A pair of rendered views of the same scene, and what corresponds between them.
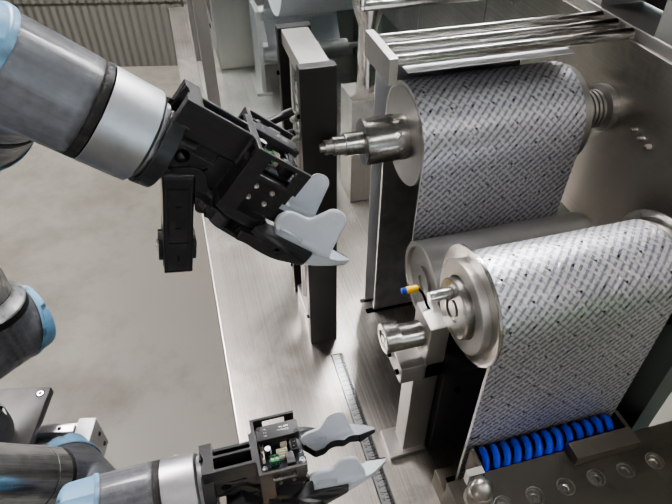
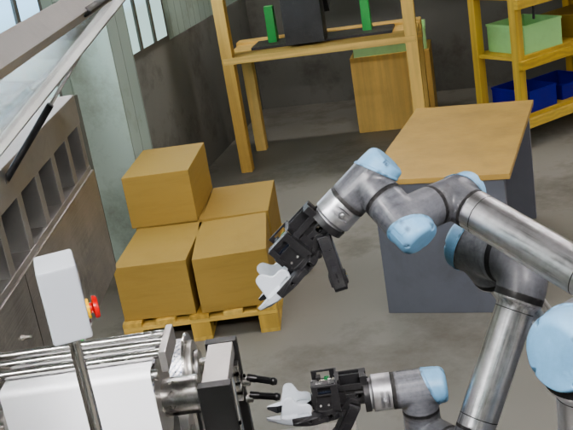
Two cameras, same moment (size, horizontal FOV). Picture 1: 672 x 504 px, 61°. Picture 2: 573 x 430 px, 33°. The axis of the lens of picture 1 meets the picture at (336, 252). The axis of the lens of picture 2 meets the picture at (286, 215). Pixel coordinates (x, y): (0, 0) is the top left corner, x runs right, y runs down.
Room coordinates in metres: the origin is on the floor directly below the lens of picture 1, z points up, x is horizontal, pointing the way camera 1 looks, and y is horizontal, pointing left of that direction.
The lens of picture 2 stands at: (2.00, 0.61, 2.12)
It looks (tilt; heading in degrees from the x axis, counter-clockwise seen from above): 19 degrees down; 199
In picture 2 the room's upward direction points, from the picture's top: 9 degrees counter-clockwise
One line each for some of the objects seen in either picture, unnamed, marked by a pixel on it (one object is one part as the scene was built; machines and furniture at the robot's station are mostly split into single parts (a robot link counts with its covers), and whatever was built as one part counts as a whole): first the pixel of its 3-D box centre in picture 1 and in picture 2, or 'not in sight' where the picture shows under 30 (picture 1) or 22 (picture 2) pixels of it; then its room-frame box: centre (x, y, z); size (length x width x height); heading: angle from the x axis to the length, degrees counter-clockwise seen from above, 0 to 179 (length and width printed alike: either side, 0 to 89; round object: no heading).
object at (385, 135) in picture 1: (382, 139); (182, 395); (0.69, -0.06, 1.33); 0.06 x 0.06 x 0.06; 15
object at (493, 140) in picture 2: not in sight; (463, 200); (-2.94, -0.07, 0.35); 1.31 x 0.68 x 0.70; 178
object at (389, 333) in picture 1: (389, 336); not in sight; (0.47, -0.07, 1.18); 0.04 x 0.02 x 0.04; 15
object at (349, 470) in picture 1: (349, 467); (288, 396); (0.33, -0.02, 1.11); 0.09 x 0.03 x 0.06; 96
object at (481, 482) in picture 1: (481, 490); not in sight; (0.33, -0.18, 1.05); 0.04 x 0.04 x 0.04
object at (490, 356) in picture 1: (469, 305); (190, 370); (0.46, -0.16, 1.25); 0.15 x 0.01 x 0.15; 15
